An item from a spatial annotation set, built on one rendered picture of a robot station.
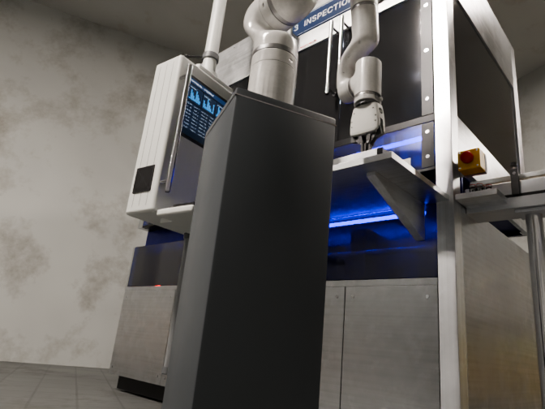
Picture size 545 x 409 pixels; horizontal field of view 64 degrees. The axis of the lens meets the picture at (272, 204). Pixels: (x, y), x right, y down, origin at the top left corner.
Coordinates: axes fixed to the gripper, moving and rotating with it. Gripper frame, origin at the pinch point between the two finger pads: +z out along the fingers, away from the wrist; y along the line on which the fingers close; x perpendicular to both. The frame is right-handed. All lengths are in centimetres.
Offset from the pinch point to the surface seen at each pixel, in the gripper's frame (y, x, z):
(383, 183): -2.5, -6.1, 8.9
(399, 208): -2.3, -16.8, 13.5
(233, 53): 118, -36, -111
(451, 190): -11.8, -35.3, 3.1
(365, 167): -1.2, 2.2, 6.4
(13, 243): 366, -14, -6
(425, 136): -3.1, -35.5, -19.5
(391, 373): 10, -35, 64
